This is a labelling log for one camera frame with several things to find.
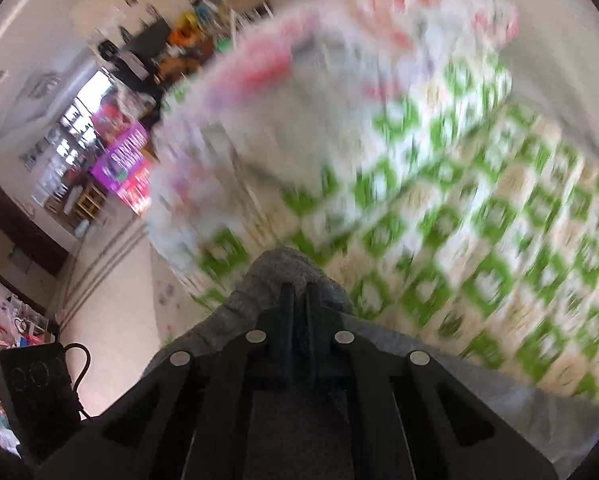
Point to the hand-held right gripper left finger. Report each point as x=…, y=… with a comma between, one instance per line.
x=283, y=321

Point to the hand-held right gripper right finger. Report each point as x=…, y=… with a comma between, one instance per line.
x=320, y=321

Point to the grey pants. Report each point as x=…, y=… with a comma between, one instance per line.
x=289, y=269

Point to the dark wooden cabinet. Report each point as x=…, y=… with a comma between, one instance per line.
x=26, y=232

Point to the green chequered printed bedsheet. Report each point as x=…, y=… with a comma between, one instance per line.
x=504, y=260

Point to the folded printed quilt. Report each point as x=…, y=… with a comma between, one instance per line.
x=279, y=110

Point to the purple printed box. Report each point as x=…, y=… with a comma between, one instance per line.
x=124, y=165

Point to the black monitor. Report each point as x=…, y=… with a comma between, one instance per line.
x=147, y=47

